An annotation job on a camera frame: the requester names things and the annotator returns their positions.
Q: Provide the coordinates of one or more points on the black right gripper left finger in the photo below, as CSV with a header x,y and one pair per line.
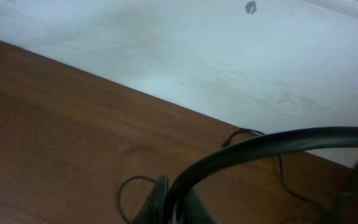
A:
x,y
153,209

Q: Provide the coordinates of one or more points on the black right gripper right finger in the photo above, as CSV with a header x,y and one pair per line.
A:
x,y
195,211

